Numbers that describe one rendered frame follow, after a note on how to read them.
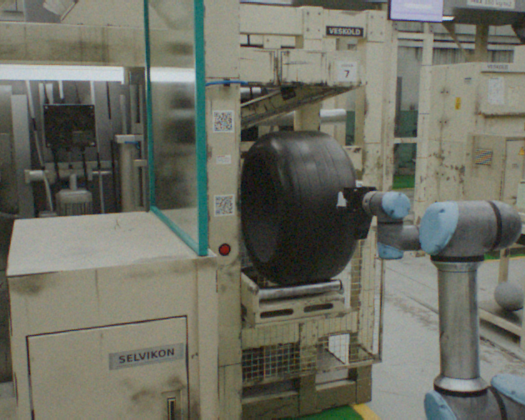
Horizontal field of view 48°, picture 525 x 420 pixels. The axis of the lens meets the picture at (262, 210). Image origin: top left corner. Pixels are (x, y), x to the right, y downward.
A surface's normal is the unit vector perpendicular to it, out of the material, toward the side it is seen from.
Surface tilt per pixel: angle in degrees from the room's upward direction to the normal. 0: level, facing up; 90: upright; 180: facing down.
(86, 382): 90
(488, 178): 90
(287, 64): 90
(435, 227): 83
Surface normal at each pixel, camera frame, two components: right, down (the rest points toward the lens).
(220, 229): 0.36, 0.17
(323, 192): 0.34, -0.15
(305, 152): 0.23, -0.65
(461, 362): -0.22, 0.02
